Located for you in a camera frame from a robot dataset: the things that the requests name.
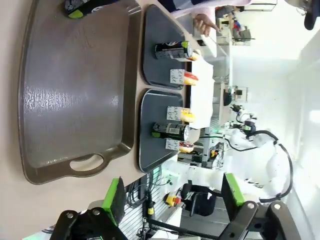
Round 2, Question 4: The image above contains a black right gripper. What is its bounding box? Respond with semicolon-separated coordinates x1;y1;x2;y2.
234;104;258;133

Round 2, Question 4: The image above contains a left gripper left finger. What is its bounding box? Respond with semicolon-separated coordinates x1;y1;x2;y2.
51;175;127;240

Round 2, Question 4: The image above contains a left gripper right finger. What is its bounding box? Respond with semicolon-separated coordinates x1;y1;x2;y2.
218;171;302;240

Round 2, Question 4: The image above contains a yellow glazed donut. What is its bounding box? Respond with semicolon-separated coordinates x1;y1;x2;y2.
180;108;196;124

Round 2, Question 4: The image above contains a red glazed donut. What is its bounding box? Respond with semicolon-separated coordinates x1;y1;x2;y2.
183;70;200;87

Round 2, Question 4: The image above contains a person's left forearm pink sleeve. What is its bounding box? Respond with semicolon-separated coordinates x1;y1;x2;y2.
172;0;217;21

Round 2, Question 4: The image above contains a person's left hand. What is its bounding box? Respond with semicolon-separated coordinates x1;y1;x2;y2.
193;13;219;36

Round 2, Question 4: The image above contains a white paper sheet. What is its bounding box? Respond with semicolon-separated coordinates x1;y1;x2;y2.
188;57;216;130

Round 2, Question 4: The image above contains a yellow emergency stop button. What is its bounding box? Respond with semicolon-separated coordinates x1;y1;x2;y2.
163;193;183;208

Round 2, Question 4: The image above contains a black square serving tray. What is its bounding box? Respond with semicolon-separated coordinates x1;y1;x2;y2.
141;3;193;91
136;88;201;174

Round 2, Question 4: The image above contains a chocolate glazed donut with sprinkles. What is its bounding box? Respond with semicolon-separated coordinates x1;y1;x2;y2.
178;140;195;154

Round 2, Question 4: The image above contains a black tray under paper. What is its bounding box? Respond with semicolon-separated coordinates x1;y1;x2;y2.
186;60;194;111

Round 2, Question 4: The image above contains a person in pink fleece jacket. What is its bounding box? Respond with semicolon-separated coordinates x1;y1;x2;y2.
158;0;253;21

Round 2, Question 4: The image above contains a bundle of black cables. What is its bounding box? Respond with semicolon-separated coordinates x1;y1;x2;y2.
126;171;156;209

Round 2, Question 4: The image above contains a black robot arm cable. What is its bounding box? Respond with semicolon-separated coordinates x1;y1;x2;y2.
226;129;294;201

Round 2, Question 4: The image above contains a brown plastic tray with handles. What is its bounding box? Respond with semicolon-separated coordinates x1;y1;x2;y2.
18;0;142;186

